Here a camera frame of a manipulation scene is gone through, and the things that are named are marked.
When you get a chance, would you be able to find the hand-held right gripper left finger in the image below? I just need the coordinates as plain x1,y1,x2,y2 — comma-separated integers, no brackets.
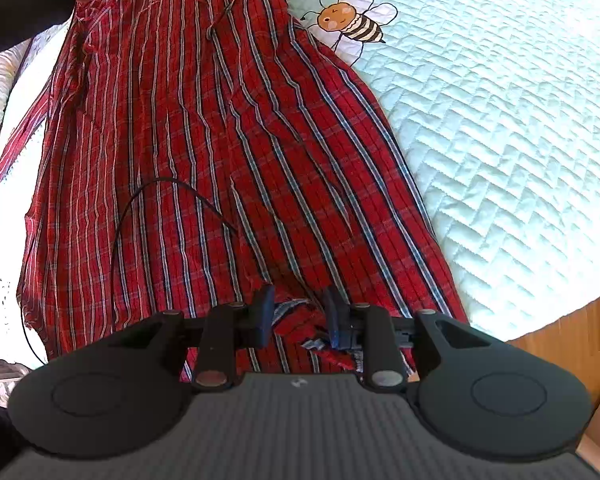
105,285,276,392

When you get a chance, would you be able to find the person's left forearm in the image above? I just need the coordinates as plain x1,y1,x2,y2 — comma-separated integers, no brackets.
0,0,81,63

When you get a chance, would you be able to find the green quilted bee bedspread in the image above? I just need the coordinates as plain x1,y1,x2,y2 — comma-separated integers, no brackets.
0,0,600,356

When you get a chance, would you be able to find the red plaid dress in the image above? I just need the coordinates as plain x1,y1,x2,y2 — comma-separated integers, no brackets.
0,0,471,386

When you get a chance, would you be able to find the thin black cable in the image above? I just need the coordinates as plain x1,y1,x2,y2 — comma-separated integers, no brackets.
112,178,239,261

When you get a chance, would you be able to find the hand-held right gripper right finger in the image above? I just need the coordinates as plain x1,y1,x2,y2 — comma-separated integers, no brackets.
324,286,491,392

